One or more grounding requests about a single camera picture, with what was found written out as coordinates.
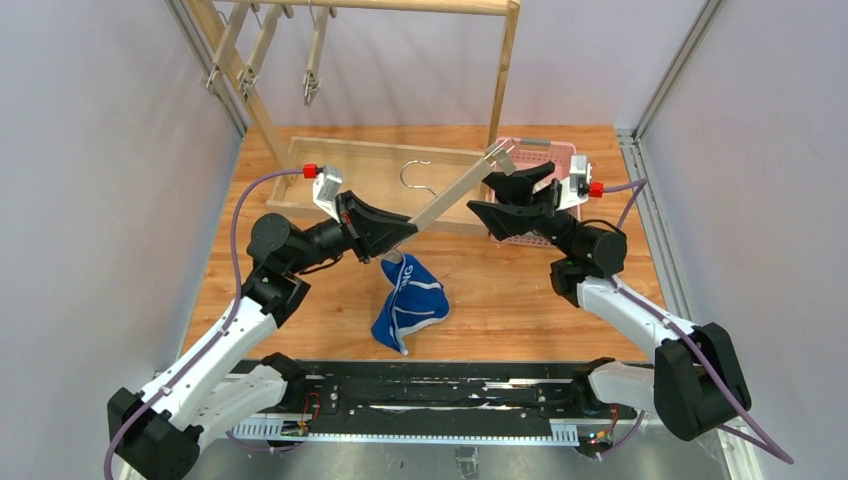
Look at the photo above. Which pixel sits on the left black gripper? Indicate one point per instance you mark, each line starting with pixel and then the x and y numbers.
pixel 352 228

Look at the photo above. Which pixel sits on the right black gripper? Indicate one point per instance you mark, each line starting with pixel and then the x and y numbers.
pixel 547 201

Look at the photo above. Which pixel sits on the beige hanger with blue underwear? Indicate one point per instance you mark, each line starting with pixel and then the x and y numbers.
pixel 497 155

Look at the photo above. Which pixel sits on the blue underwear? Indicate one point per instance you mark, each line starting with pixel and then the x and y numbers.
pixel 417 299

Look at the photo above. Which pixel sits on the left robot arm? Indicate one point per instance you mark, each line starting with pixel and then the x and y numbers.
pixel 162 429

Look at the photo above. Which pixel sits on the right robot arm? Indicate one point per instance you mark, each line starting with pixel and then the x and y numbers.
pixel 694 382

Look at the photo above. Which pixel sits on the empty beige clip hanger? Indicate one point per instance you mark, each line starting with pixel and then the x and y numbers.
pixel 226 45

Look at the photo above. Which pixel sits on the wooden clothes rack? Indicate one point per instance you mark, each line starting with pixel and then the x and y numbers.
pixel 370 167

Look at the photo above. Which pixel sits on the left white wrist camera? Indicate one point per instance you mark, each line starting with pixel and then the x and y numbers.
pixel 325 189

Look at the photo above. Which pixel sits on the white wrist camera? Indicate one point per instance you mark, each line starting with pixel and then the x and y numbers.
pixel 325 189
pixel 579 175

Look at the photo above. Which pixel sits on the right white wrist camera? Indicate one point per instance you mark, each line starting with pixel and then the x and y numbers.
pixel 579 175

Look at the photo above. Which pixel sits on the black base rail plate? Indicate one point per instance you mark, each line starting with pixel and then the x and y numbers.
pixel 438 402

